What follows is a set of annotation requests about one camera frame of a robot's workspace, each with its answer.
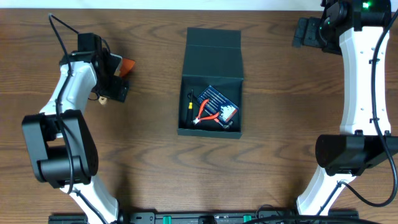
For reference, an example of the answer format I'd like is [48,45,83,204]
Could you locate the orange scraper wooden handle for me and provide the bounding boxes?
[98,57,137,106]

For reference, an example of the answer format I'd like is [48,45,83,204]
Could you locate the black yellow screwdriver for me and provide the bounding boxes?
[185,89,193,129]

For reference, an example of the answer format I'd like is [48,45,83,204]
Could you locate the red handled pliers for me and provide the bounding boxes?
[192,98,221,126]

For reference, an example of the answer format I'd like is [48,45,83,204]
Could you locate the blue precision screwdriver case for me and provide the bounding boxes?
[197,85,239,123]

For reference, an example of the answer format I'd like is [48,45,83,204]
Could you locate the small hammer orange label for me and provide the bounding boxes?
[214,118,233,130]

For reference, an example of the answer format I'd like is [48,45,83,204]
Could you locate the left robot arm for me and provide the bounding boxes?
[22,33,129,223]

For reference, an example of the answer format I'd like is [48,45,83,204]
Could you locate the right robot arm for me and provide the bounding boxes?
[293,0,397,216]

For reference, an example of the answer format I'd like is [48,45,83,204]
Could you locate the dark green open box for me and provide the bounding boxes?
[177,27,244,139]

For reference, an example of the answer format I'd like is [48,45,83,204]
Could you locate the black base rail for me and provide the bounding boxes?
[48,210,360,224]

